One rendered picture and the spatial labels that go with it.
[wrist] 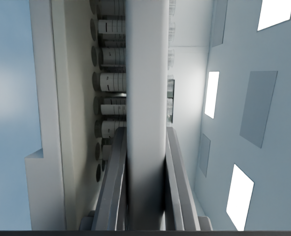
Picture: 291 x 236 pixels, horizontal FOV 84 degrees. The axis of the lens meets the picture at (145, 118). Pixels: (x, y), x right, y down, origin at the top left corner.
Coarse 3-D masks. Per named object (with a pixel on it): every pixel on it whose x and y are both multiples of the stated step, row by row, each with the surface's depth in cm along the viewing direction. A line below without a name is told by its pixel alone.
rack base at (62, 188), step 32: (32, 0) 7; (64, 0) 7; (32, 32) 8; (64, 32) 7; (64, 64) 7; (64, 96) 7; (96, 96) 12; (64, 128) 8; (32, 160) 8; (64, 160) 8; (96, 160) 12; (32, 192) 8; (64, 192) 8; (96, 192) 12; (32, 224) 8; (64, 224) 8
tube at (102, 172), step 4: (100, 164) 13; (104, 164) 13; (100, 168) 12; (104, 168) 12; (96, 172) 12; (100, 172) 12; (104, 172) 12; (96, 176) 12; (100, 176) 12; (96, 180) 12; (100, 180) 12
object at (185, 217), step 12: (168, 132) 10; (168, 144) 9; (168, 156) 8; (180, 156) 8; (168, 168) 7; (180, 168) 7; (168, 180) 7; (180, 180) 7; (168, 192) 7; (180, 192) 6; (168, 204) 7; (180, 204) 6; (192, 204) 6; (168, 216) 7; (180, 216) 6; (192, 216) 6; (204, 216) 7; (168, 228) 7; (180, 228) 5; (192, 228) 5; (204, 228) 6
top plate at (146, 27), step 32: (128, 0) 7; (160, 0) 7; (128, 32) 7; (160, 32) 7; (128, 64) 7; (160, 64) 7; (128, 96) 8; (160, 96) 8; (128, 128) 8; (160, 128) 8; (128, 160) 8; (160, 160) 8; (128, 192) 8; (160, 192) 8; (128, 224) 9; (160, 224) 8
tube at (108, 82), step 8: (96, 80) 11; (104, 80) 11; (112, 80) 11; (120, 80) 11; (168, 80) 11; (96, 88) 11; (104, 88) 11; (112, 88) 11; (120, 88) 11; (168, 88) 11
